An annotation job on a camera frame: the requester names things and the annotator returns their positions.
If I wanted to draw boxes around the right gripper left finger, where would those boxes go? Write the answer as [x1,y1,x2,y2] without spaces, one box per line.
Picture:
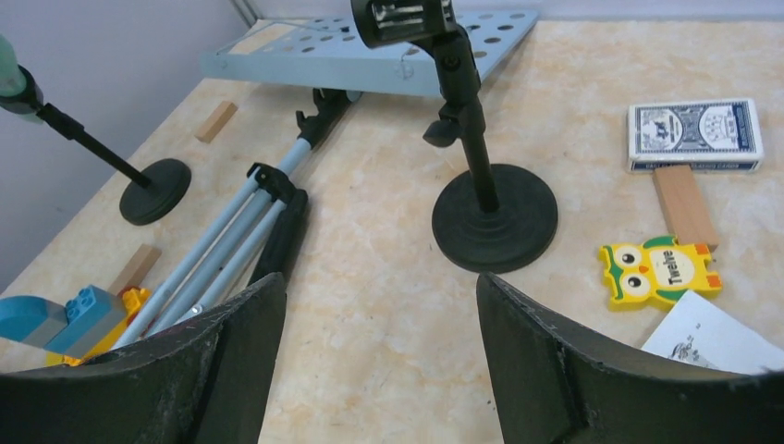
[1,273,287,443]

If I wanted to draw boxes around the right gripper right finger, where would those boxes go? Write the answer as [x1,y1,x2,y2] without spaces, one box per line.
[476,273,783,443]

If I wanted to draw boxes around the sheet music page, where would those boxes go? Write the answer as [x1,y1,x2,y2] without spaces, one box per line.
[642,290,783,375]

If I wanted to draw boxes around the black microphone stand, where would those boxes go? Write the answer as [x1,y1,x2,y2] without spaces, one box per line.
[350,1,558,274]

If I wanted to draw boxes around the mint microphone stand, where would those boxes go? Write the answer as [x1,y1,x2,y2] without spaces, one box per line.
[0,64,193,227]

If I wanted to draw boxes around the blue music stand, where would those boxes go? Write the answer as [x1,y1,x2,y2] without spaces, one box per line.
[110,8,542,351]

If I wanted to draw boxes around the mint green microphone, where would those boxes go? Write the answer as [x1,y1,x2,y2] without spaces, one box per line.
[0,35,27,97]

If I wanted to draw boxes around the black microphone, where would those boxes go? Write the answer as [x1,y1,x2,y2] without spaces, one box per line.
[247,189,310,286]

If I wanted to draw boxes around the toy block car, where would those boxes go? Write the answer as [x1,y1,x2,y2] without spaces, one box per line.
[1,285,152,365]

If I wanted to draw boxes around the yellow printed toy block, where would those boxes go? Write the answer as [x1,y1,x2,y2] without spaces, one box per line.
[597,234,723,312]

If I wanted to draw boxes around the wooden block far left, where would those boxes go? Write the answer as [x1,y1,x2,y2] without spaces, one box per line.
[194,101,239,143]

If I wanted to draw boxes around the playing card box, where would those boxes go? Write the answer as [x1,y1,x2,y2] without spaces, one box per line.
[627,98,765,173]

